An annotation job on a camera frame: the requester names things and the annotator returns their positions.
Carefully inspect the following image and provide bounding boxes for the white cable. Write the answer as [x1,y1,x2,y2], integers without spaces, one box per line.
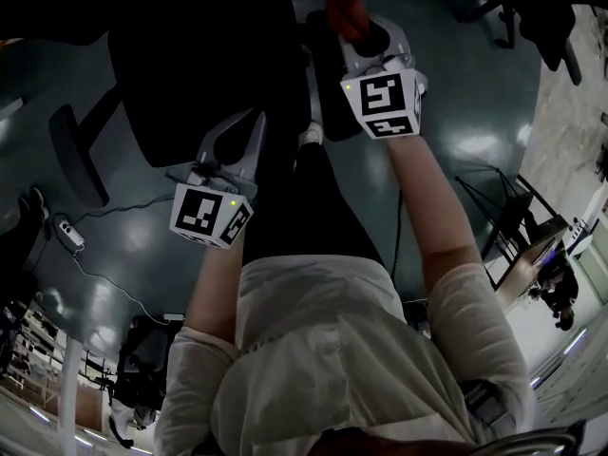
[73,247,172,325]

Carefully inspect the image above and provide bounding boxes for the blue white device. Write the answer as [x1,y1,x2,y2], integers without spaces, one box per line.
[567,216,596,257]

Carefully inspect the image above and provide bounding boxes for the grey harness strap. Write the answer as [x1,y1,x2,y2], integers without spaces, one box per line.
[458,377,519,439]

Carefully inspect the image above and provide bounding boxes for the person's left forearm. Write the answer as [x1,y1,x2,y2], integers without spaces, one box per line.
[182,242,248,351]

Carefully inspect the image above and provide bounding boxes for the person's right shoe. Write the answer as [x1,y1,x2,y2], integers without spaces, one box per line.
[297,120,325,147]

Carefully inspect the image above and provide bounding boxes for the storage shelf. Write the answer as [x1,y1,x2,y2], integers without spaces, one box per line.
[0,296,120,446]

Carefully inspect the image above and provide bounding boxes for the wooden desk black frame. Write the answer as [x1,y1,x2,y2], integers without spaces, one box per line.
[454,168,571,303]

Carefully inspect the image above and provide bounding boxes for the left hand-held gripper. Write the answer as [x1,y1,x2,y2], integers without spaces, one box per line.
[164,109,268,249]

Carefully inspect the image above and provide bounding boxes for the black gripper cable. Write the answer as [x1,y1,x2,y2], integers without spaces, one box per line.
[389,188,405,282]

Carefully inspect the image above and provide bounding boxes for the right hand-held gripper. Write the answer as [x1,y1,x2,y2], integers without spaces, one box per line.
[337,14,428,141]

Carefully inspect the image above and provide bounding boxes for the white post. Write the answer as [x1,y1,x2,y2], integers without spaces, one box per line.
[59,334,80,456]

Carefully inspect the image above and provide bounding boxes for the person's face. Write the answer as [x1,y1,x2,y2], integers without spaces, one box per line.
[303,426,476,456]

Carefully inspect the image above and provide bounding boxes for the black office chair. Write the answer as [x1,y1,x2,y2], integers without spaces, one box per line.
[75,0,314,170]
[453,0,584,87]

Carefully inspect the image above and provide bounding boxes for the red cloth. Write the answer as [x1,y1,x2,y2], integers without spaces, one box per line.
[325,0,371,46]

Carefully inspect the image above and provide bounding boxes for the white power strip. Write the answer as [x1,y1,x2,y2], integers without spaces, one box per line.
[58,218,86,249]

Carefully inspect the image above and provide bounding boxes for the person's right forearm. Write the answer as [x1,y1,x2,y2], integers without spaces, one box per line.
[383,135,479,298]

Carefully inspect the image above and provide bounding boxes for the black bag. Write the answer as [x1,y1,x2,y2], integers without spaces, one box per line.
[123,313,185,374]

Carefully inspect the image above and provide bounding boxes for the black head camera rig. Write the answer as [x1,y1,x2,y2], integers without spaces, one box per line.
[474,418,589,456]

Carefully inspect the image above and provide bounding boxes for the person's black trousers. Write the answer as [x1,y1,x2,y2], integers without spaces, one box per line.
[241,140,387,268]

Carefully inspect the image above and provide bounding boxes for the person's white shirt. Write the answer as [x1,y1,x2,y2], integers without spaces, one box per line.
[154,254,538,456]

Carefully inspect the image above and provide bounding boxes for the black chair armrest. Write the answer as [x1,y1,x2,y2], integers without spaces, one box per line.
[305,9,379,143]
[48,104,111,209]

